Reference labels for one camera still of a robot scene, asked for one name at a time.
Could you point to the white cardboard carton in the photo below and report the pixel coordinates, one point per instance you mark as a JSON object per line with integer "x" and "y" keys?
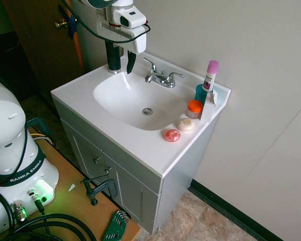
{"x": 207, "y": 110}

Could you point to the chrome sink drain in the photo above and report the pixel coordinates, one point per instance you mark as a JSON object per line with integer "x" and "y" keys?
{"x": 147, "y": 111}

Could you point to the green hex key set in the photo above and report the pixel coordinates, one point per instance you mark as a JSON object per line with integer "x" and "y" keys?
{"x": 115, "y": 226}

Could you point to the brass door knob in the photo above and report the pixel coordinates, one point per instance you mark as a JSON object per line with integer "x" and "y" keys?
{"x": 61, "y": 24}

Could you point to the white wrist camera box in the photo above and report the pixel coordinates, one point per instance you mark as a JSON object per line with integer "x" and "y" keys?
{"x": 134, "y": 16}

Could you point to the white bottle with purple cap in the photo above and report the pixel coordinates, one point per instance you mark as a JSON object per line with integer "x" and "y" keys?
{"x": 210, "y": 75}

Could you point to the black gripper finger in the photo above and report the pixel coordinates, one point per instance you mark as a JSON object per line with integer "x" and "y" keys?
{"x": 110, "y": 45}
{"x": 131, "y": 61}

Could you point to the dark sanitizer bottle silver base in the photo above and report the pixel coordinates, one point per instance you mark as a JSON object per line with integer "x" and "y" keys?
{"x": 114, "y": 64}

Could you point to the blue tape strip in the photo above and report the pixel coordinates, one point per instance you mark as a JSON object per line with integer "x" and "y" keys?
{"x": 71, "y": 27}

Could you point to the clear jar with orange lid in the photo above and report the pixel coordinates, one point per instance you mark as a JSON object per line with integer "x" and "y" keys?
{"x": 194, "y": 108}

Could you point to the silver round plug connector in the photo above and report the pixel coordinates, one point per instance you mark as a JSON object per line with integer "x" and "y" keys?
{"x": 18, "y": 211}

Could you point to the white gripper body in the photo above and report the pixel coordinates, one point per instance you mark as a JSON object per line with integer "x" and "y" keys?
{"x": 138, "y": 37}

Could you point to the brown wooden door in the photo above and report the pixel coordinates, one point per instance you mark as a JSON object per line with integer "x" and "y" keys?
{"x": 40, "y": 55}

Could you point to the grey vanity cabinet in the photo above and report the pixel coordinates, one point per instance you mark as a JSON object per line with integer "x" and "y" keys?
{"x": 130, "y": 190}

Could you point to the round cream wrapped soap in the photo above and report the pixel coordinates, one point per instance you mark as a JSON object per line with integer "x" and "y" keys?
{"x": 186, "y": 124}

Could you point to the dark green C-clamp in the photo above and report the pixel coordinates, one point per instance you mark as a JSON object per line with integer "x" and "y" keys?
{"x": 92, "y": 192}

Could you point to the dark green table clamp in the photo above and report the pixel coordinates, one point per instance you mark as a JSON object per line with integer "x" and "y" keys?
{"x": 43, "y": 126}

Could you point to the round orange wrapped soap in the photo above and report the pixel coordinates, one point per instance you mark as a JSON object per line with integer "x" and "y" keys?
{"x": 172, "y": 135}

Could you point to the black baseboard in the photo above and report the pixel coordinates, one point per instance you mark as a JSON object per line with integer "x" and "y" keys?
{"x": 240, "y": 213}

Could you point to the silver cabinet door knob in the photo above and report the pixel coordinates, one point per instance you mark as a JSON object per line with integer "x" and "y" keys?
{"x": 97, "y": 160}
{"x": 108, "y": 170}

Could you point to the teal plastic cup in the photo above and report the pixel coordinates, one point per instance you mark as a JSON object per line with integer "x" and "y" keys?
{"x": 199, "y": 94}

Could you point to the white sink countertop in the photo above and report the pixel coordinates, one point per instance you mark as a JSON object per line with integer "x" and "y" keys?
{"x": 140, "y": 150}

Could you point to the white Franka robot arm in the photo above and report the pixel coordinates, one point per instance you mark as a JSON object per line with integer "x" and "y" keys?
{"x": 5, "y": 125}

